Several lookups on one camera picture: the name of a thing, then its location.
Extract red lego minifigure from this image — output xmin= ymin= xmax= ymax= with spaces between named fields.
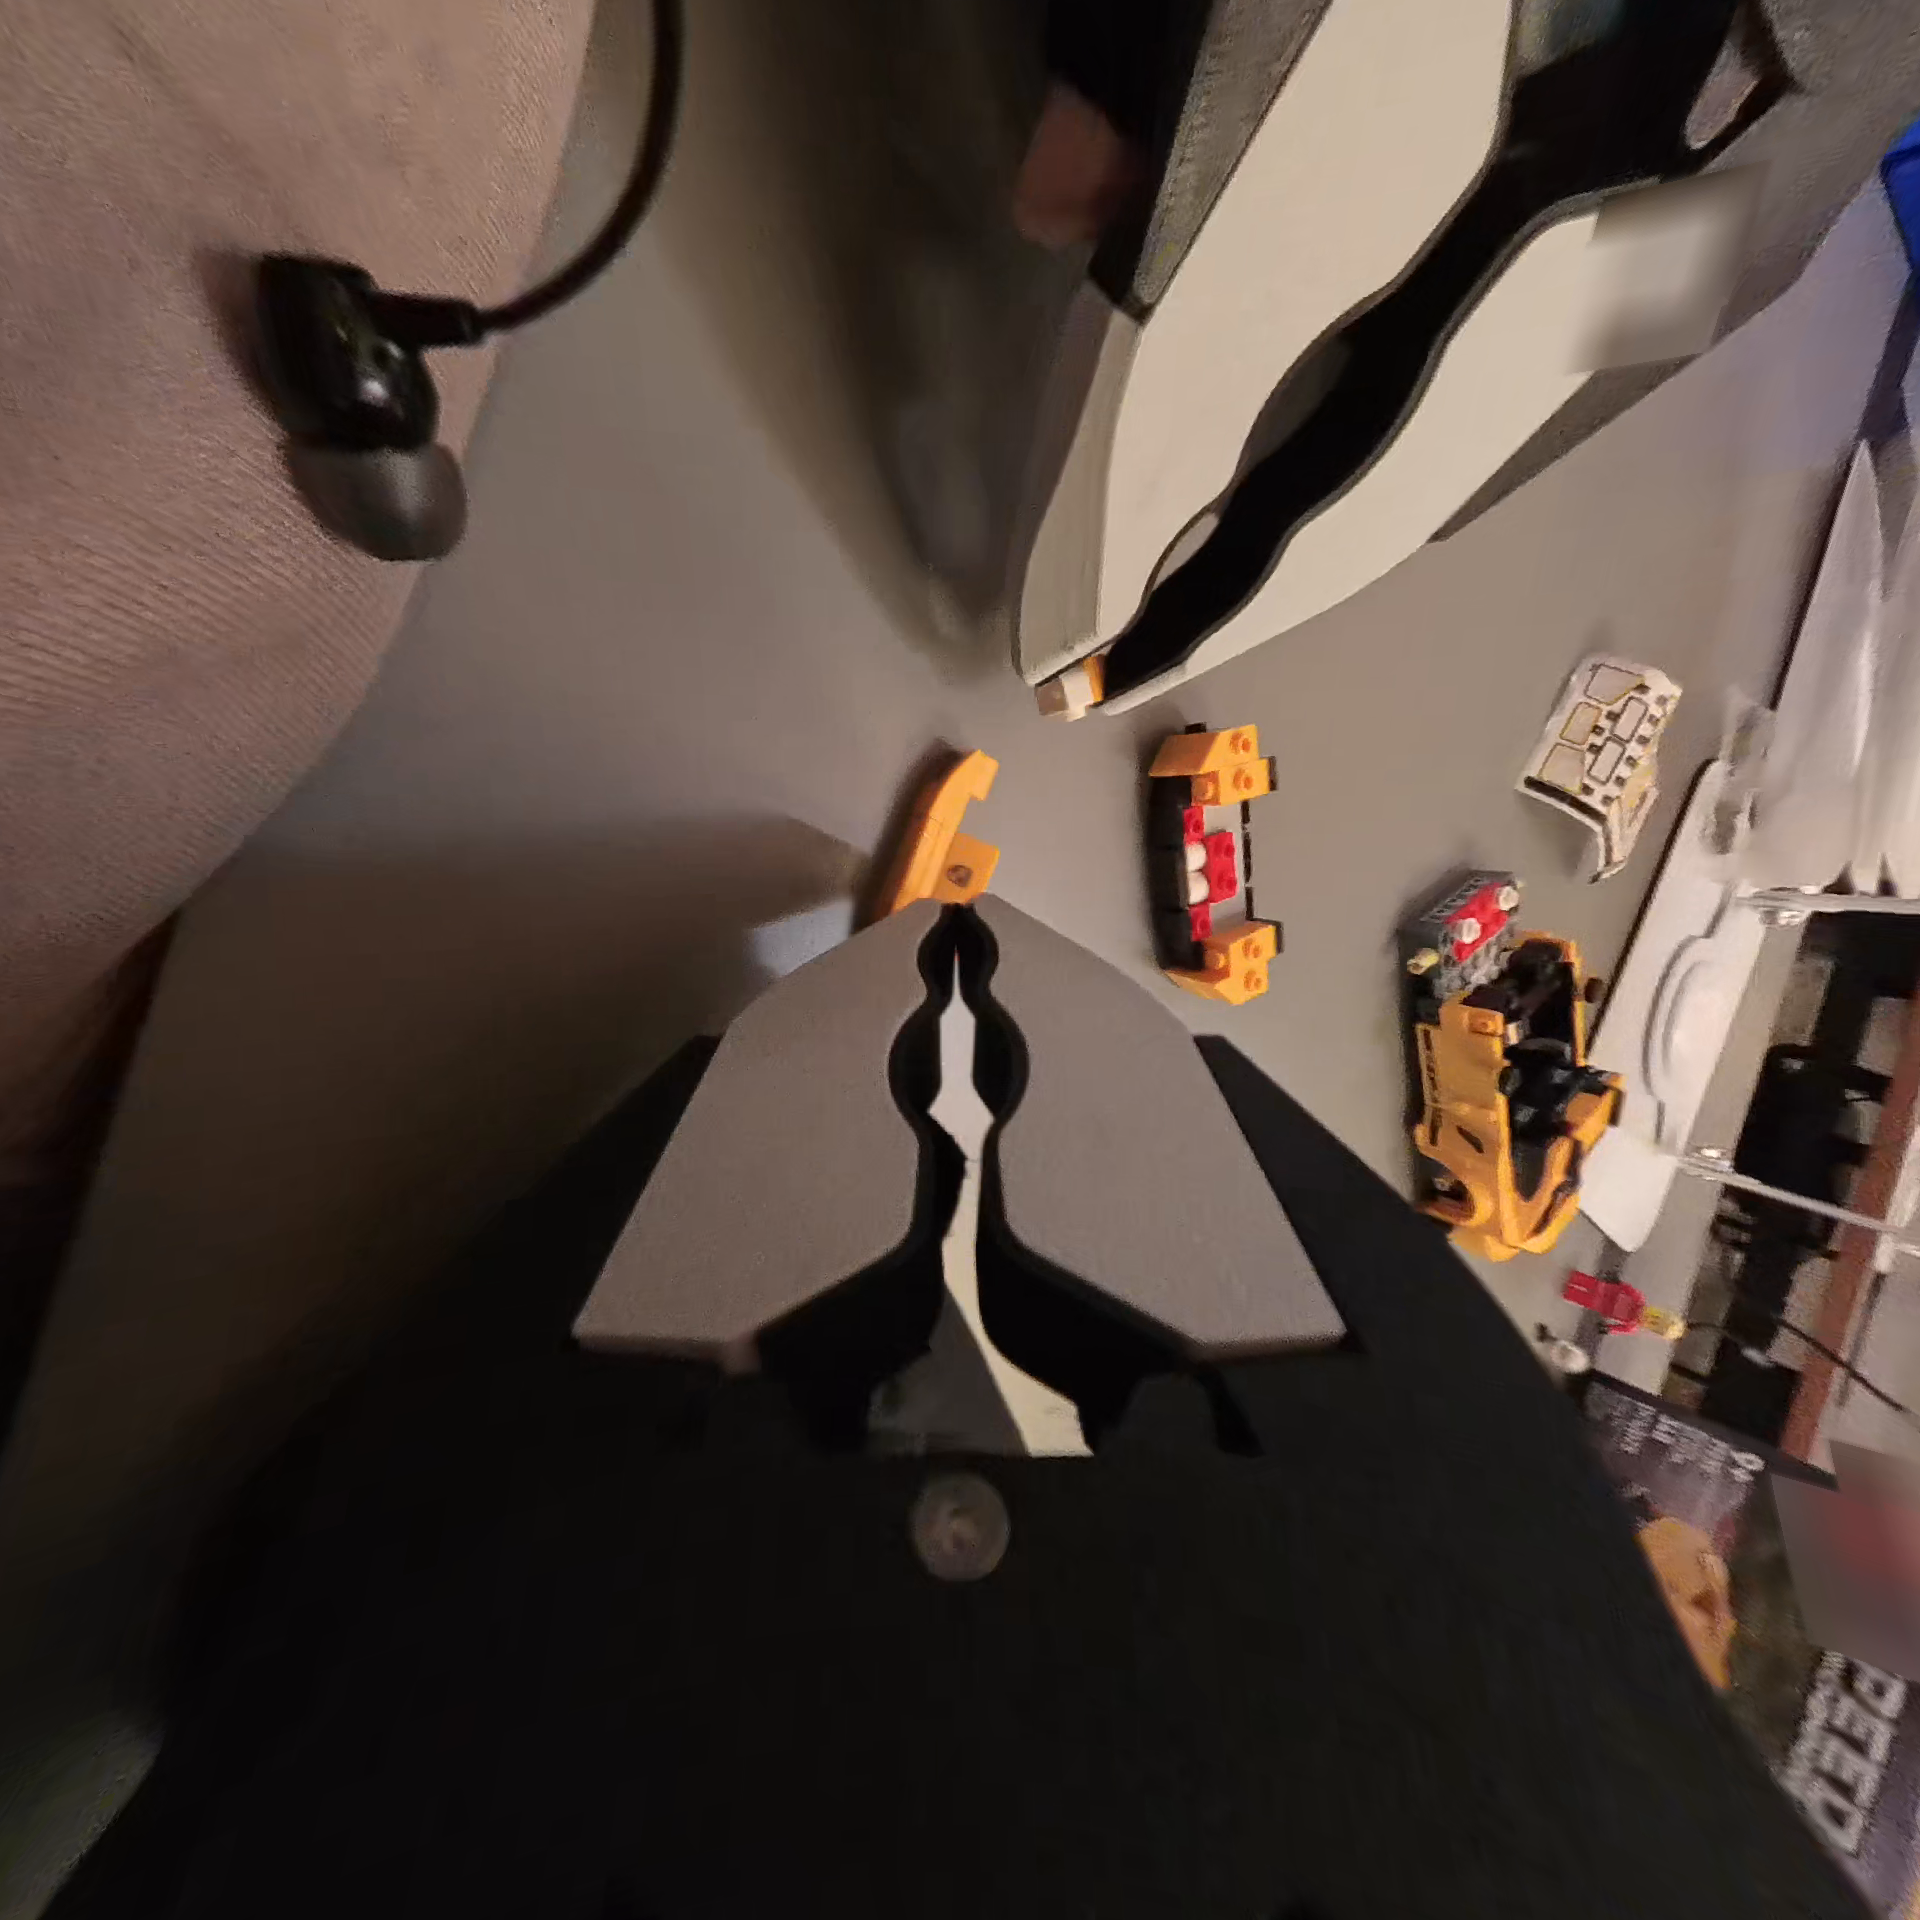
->
xmin=1558 ymin=1263 xmax=1685 ymax=1346

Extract orange arch lego piece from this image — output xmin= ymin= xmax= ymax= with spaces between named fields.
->
xmin=870 ymin=750 xmax=1004 ymax=919

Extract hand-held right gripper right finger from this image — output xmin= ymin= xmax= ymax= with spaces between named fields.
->
xmin=960 ymin=891 xmax=1349 ymax=1369

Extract white paper bags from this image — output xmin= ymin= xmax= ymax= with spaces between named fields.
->
xmin=1764 ymin=444 xmax=1920 ymax=907

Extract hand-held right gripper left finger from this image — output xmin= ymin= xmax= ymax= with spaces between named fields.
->
xmin=568 ymin=899 xmax=968 ymax=1375

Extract black wired earbud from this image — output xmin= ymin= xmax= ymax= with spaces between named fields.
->
xmin=252 ymin=0 xmax=679 ymax=565

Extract sticker sheet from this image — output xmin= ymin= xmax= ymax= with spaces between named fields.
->
xmin=1517 ymin=652 xmax=1691 ymax=881

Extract lego instruction booklet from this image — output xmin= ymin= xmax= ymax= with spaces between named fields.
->
xmin=1576 ymin=1374 xmax=1920 ymax=1867

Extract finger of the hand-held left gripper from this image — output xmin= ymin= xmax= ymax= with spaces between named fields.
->
xmin=1014 ymin=0 xmax=1561 ymax=722
xmin=1104 ymin=166 xmax=1772 ymax=716

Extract beige garment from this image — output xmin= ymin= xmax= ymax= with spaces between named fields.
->
xmin=0 ymin=0 xmax=679 ymax=1177

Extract orange red grey lego assembly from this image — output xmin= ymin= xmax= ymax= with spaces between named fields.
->
xmin=1139 ymin=724 xmax=1290 ymax=1002

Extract yellow lego car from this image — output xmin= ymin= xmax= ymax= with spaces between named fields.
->
xmin=1402 ymin=869 xmax=1640 ymax=1266

